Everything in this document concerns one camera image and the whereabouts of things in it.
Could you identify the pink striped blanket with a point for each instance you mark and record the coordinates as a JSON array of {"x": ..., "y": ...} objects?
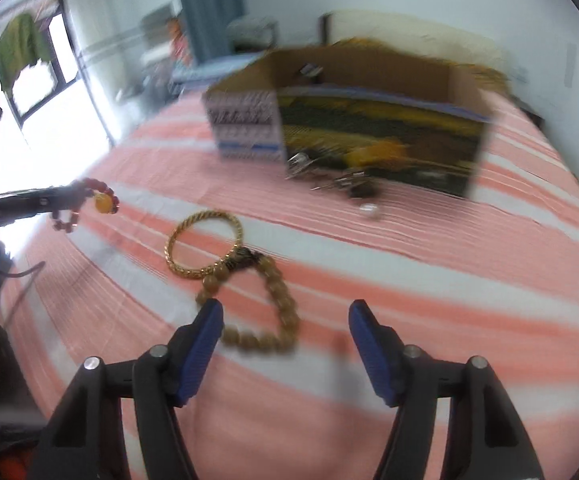
[{"x": 394, "y": 280}]

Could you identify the cream pillow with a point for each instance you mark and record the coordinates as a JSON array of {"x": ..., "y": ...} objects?
[{"x": 419, "y": 35}]

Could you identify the green hanging cloth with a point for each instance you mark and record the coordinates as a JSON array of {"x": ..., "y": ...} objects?
[{"x": 21, "y": 50}]

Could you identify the orange patterned bag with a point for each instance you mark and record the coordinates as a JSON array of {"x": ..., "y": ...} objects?
[{"x": 179, "y": 42}]

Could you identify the printed cardboard box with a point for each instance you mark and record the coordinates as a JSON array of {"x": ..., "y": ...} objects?
[{"x": 369, "y": 130}]

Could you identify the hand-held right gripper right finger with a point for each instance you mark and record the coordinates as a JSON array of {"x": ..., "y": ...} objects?
[{"x": 372, "y": 350}]

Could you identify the silver clip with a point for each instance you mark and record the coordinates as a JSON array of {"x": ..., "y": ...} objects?
[{"x": 309, "y": 72}]

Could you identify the dark metal clasp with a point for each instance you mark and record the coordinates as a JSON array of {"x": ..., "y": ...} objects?
[{"x": 354, "y": 184}]

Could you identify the blue curtain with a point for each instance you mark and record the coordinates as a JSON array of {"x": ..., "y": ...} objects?
[{"x": 209, "y": 10}]

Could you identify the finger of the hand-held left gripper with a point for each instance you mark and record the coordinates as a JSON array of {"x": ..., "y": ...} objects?
[
  {"x": 9, "y": 215},
  {"x": 34, "y": 195}
]

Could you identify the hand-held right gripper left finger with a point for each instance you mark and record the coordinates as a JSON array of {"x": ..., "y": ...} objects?
[{"x": 199, "y": 355}]

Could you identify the white pearl bead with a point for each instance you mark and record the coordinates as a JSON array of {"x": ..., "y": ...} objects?
[{"x": 372, "y": 211}]

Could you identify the silver metal keyring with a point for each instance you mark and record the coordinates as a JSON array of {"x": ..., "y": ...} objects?
[{"x": 302, "y": 164}]

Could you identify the blue checked cloth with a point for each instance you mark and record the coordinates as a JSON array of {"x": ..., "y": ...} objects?
[{"x": 252, "y": 35}]

